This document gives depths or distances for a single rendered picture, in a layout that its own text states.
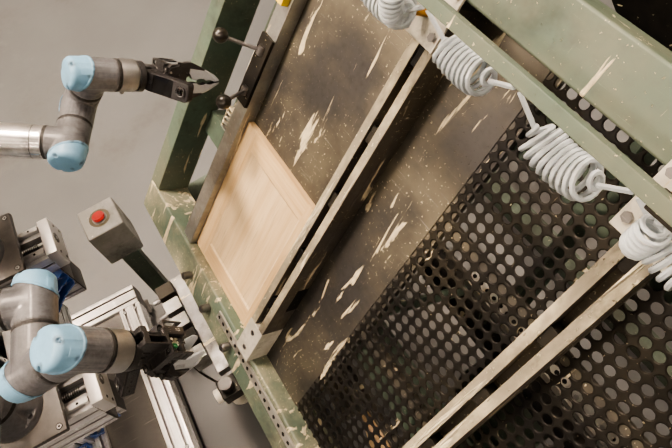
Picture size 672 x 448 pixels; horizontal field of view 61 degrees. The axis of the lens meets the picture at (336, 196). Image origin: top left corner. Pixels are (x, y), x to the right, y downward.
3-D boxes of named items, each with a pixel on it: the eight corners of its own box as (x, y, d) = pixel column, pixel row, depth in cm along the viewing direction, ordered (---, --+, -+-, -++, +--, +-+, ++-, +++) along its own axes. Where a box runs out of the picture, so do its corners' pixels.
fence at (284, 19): (195, 230, 185) (183, 231, 182) (313, -51, 132) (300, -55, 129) (201, 241, 182) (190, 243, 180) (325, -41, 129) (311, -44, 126)
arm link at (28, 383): (35, 347, 105) (75, 322, 101) (35, 408, 99) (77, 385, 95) (-7, 341, 99) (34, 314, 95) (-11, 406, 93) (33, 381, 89)
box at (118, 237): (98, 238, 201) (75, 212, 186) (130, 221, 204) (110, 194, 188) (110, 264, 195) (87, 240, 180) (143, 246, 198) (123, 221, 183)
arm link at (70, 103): (50, 132, 131) (62, 105, 124) (60, 95, 137) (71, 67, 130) (86, 143, 135) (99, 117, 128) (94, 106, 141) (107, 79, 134)
